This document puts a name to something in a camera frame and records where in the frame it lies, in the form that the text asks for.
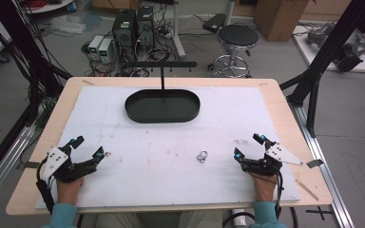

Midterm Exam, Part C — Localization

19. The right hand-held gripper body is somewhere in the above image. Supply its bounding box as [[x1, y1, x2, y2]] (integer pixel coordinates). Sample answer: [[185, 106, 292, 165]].
[[241, 142, 304, 178]]

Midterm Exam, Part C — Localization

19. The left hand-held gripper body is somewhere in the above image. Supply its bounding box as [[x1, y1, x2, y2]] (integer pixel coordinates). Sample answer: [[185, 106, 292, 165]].
[[42, 145, 81, 183]]

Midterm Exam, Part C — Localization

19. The person's left hand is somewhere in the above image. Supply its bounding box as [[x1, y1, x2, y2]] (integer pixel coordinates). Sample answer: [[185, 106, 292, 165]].
[[56, 176, 86, 206]]

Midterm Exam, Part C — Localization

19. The person's right hand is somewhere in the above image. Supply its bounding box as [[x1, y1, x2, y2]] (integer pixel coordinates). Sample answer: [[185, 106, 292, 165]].
[[251, 172, 279, 202]]

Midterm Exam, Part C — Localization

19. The black tape strip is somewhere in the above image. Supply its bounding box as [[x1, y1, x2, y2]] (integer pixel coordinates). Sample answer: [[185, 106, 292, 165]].
[[306, 159, 325, 169], [15, 161, 42, 171]]

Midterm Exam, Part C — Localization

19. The thin wooden stick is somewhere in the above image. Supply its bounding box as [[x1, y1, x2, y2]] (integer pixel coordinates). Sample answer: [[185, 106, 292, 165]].
[[295, 179, 320, 202]]

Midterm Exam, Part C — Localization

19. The white cylinder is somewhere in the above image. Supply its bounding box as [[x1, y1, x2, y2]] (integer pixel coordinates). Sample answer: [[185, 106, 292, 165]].
[[231, 208, 247, 227]]

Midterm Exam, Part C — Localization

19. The black tape cross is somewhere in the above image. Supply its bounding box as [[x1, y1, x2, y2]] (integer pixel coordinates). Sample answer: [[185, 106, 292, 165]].
[[305, 205, 335, 221]]

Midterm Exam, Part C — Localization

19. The white foam board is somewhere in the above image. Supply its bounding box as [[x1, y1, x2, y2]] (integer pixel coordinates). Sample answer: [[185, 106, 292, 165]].
[[34, 85, 301, 211]]

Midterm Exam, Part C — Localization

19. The black jewellery stand with tray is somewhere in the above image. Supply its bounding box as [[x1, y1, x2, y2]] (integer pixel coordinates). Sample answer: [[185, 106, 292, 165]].
[[122, 61, 202, 124]]

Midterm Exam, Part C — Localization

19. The white power supply unit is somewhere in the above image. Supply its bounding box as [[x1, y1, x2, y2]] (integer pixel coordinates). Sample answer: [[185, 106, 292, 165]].
[[97, 38, 113, 65], [87, 34, 105, 61]]

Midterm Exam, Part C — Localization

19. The white floor board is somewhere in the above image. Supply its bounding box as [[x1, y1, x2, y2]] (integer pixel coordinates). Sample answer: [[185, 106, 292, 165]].
[[292, 24, 365, 74]]

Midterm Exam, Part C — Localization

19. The black round stool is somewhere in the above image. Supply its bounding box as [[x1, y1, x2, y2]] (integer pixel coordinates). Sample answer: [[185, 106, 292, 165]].
[[207, 24, 259, 79]]

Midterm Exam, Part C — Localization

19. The clear plastic bag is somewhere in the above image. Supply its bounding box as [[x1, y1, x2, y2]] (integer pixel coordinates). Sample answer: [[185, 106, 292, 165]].
[[48, 14, 86, 35]]

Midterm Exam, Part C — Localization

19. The black computer tower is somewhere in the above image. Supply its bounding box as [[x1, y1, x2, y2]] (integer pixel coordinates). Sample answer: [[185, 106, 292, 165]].
[[135, 5, 156, 48], [111, 9, 138, 62]]

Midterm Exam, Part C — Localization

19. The brown cardboard box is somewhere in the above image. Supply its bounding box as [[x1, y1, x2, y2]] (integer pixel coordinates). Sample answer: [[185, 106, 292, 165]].
[[254, 0, 310, 43]]

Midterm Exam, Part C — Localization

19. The flat black device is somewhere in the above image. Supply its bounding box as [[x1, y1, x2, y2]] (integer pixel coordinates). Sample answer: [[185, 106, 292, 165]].
[[202, 12, 226, 34]]

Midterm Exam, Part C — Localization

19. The grey and black machine part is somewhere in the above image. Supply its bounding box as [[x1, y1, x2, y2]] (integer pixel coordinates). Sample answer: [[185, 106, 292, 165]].
[[305, 22, 365, 73]]

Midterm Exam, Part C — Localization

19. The white table leg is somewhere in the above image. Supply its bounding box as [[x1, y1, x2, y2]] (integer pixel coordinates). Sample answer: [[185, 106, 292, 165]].
[[170, 0, 187, 59]]

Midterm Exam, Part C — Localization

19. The round white table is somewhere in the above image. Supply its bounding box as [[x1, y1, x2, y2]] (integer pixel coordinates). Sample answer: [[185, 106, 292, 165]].
[[22, 0, 75, 15]]

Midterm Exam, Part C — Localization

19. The left hand-held gripper cable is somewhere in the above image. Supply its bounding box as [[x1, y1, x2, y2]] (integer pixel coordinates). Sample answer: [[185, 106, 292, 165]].
[[35, 156, 57, 215]]

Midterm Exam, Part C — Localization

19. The hand-held gripper cable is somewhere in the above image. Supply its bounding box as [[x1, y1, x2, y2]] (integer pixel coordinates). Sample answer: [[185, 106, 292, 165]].
[[35, 156, 57, 215], [274, 170, 285, 220]]

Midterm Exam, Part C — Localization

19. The small silver metal ring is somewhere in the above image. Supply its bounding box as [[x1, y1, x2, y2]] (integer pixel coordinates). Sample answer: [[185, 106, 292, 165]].
[[196, 149, 209, 163]]

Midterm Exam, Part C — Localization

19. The right hand-held gripper cable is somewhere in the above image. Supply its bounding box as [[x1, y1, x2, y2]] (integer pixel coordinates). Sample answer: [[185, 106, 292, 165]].
[[274, 170, 285, 220]]

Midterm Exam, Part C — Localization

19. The aluminium rail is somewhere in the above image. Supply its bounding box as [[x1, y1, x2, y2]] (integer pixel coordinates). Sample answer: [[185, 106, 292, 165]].
[[288, 103, 356, 228], [0, 124, 37, 214]]

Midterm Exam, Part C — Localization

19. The black metal frame post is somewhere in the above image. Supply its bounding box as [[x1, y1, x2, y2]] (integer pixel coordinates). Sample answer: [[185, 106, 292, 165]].
[[0, 0, 74, 127], [279, 0, 365, 138]]

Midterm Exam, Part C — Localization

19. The tangle of black cables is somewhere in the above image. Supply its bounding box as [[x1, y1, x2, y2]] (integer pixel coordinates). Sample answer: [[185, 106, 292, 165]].
[[81, 37, 179, 78]]

